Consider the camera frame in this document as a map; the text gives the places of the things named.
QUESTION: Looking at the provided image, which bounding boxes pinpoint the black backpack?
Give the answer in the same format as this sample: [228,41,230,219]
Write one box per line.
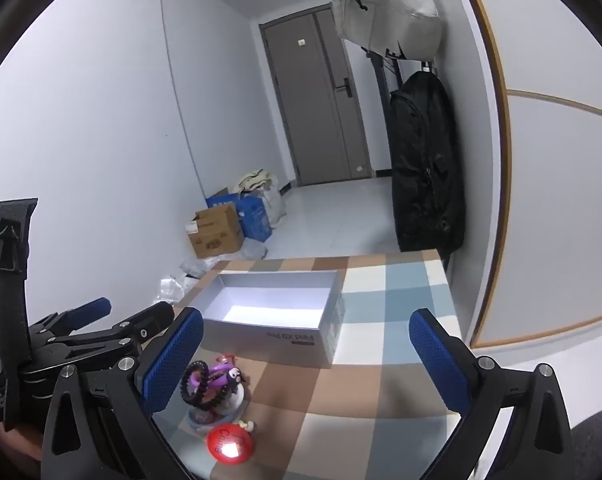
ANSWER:
[388,71,466,261]

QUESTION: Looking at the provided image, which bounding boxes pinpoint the silver plastic package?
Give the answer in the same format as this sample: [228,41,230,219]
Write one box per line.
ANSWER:
[158,275,202,307]

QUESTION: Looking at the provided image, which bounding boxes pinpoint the checked tablecloth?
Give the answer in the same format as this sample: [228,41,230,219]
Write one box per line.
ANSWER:
[151,252,474,480]

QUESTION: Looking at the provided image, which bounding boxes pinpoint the brown cardboard box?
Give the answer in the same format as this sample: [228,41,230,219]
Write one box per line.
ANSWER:
[186,204,245,259]

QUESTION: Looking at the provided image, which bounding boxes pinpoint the person's dark clothing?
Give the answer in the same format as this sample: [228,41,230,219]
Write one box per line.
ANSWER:
[571,405,602,480]

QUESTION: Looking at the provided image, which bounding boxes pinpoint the blue cardboard box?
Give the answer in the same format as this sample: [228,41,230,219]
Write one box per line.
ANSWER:
[206,187,274,242]

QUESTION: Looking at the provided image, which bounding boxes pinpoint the red round pendant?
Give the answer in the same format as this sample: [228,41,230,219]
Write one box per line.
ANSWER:
[207,420,256,466]

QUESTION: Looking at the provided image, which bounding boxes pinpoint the beige cloth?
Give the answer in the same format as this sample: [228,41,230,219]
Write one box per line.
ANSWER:
[238,169,272,192]

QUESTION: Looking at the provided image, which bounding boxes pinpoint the grey fabric bag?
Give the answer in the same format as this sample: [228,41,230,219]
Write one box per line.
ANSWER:
[331,0,442,61]

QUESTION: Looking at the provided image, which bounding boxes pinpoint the white cardboard box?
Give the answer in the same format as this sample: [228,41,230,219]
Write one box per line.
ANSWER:
[196,270,345,369]

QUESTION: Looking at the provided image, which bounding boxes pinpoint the pale translucent bangle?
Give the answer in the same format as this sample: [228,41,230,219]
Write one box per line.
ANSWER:
[188,404,242,432]

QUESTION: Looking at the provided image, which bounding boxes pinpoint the grey door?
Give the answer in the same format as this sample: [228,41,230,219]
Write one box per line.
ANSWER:
[259,4,374,187]

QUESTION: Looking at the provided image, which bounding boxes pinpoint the white panel with wood trim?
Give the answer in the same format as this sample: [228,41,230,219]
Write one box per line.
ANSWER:
[451,0,602,350]

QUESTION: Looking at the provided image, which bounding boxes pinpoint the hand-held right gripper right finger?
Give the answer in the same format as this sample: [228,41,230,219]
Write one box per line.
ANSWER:
[408,308,576,480]

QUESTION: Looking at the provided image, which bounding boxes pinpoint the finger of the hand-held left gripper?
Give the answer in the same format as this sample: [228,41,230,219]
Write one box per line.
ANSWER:
[36,302,176,369]
[30,297,112,345]

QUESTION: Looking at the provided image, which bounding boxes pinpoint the white plastic bag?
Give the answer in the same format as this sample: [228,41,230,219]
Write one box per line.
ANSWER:
[238,172,286,226]

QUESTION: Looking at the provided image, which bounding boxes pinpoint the black bead bracelet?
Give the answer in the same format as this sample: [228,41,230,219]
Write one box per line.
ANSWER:
[180,361,232,413]

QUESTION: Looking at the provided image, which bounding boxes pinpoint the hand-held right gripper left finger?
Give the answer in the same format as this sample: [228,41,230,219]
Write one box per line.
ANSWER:
[41,307,205,480]

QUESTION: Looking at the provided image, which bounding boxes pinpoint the grey plastic package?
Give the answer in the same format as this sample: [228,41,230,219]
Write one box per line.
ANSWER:
[180,239,269,278]

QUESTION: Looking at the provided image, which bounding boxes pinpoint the purple bangle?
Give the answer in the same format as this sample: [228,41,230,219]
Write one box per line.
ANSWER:
[189,355,244,392]

